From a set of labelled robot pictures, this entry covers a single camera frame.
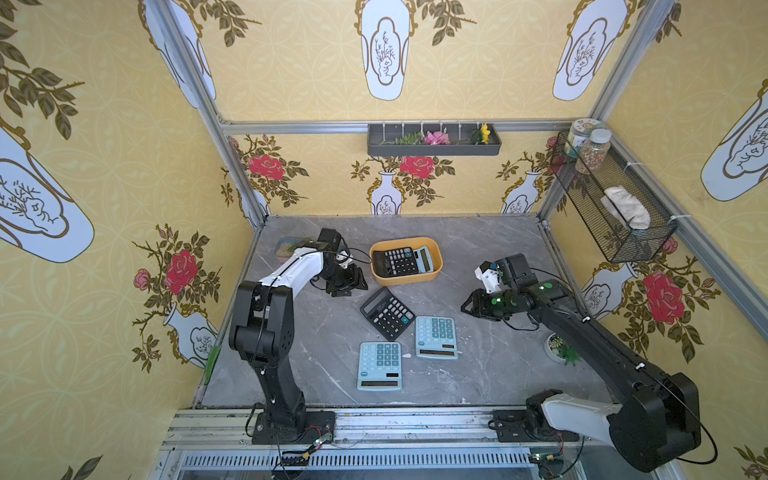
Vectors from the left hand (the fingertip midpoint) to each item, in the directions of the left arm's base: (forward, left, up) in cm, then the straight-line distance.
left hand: (349, 289), depth 93 cm
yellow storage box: (+21, -22, -3) cm, 30 cm away
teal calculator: (+12, -25, -2) cm, 28 cm away
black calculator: (+12, -14, -2) cm, 18 cm away
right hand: (-10, -34, +8) cm, 37 cm away
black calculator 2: (-7, -12, -4) cm, 14 cm away
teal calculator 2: (-15, -26, -4) cm, 30 cm away
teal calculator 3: (-23, -9, -3) cm, 25 cm away
